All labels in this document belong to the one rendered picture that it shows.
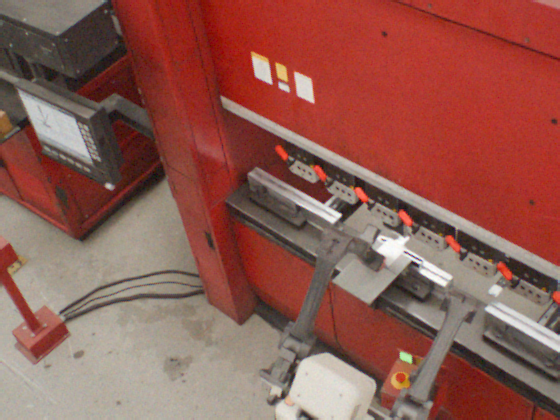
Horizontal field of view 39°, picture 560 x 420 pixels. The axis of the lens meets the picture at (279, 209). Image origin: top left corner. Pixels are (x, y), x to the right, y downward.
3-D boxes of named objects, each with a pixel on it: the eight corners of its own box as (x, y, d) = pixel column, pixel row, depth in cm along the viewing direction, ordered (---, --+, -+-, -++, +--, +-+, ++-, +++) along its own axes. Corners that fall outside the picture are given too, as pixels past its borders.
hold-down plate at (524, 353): (481, 338, 294) (482, 333, 291) (490, 328, 296) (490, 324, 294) (556, 382, 277) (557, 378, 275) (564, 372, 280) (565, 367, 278)
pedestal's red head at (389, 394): (381, 406, 304) (379, 381, 291) (398, 373, 312) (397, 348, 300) (430, 427, 295) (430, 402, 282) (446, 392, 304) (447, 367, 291)
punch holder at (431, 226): (408, 235, 293) (408, 204, 281) (422, 221, 297) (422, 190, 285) (443, 254, 285) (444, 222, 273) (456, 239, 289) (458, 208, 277)
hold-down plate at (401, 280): (361, 267, 324) (361, 262, 322) (369, 259, 326) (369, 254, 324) (422, 303, 308) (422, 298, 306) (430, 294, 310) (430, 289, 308)
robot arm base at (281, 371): (257, 372, 257) (286, 391, 251) (267, 350, 256) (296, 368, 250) (270, 372, 264) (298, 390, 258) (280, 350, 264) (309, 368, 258)
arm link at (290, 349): (275, 359, 256) (290, 367, 254) (289, 331, 255) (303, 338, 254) (283, 356, 265) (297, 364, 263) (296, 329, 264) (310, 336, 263)
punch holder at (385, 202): (366, 212, 304) (363, 181, 292) (379, 199, 307) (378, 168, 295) (397, 229, 296) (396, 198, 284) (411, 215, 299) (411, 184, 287)
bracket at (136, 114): (78, 132, 366) (73, 120, 360) (118, 103, 376) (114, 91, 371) (133, 166, 344) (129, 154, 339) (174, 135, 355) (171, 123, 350)
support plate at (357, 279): (332, 282, 306) (332, 280, 305) (374, 240, 318) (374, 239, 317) (369, 305, 296) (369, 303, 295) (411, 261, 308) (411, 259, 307)
